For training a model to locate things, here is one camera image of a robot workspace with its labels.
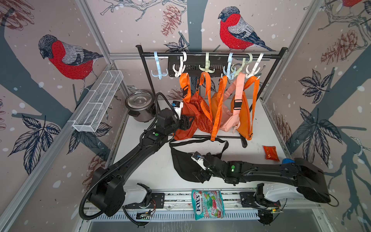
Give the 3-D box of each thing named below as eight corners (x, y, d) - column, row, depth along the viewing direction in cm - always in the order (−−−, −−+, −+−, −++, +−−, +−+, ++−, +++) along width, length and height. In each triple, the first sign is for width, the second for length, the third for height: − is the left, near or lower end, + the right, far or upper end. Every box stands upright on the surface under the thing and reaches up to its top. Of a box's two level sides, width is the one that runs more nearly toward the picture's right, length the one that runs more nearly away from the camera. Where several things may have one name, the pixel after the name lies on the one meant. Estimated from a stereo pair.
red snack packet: (265, 159, 90) (266, 158, 88) (262, 146, 96) (264, 144, 94) (277, 161, 89) (279, 159, 87) (274, 147, 95) (275, 146, 93)
